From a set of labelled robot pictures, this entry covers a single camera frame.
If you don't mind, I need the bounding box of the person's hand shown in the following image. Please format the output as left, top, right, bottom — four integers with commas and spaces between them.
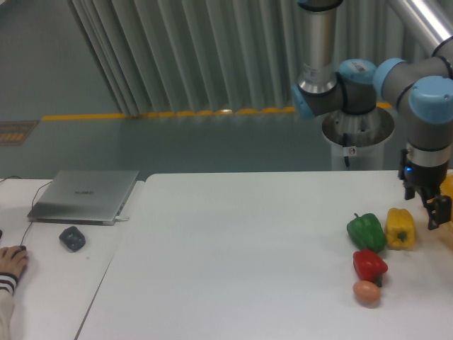
1, 246, 21, 284

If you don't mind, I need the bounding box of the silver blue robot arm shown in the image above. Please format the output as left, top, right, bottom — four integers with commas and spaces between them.
292, 1, 452, 230

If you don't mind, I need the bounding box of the brown egg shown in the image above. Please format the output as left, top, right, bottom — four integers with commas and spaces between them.
352, 280, 381, 304

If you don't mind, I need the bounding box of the small black box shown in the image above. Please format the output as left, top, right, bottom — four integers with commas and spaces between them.
59, 226, 86, 252

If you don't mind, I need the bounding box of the grey pleated curtain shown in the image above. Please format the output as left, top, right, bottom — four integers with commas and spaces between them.
71, 1, 452, 117

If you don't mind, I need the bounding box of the red bell pepper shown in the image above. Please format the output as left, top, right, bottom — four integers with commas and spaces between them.
352, 249, 388, 288

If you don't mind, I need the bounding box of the silver laptop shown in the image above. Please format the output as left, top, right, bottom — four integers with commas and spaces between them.
28, 170, 139, 225

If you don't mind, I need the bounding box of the black mouse cable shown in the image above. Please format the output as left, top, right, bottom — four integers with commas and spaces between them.
0, 176, 54, 247

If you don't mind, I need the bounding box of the green bell pepper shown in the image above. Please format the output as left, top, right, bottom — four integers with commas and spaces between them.
346, 213, 386, 253

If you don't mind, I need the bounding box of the yellow bell pepper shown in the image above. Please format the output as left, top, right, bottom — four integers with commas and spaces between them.
384, 208, 415, 250

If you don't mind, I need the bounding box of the yellow plastic basket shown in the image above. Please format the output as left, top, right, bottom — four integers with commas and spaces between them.
440, 173, 453, 233

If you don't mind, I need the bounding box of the striped sleeve forearm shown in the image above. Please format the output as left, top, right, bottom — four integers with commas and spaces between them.
1, 273, 18, 340

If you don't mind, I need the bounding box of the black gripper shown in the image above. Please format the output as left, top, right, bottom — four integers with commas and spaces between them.
398, 148, 452, 230

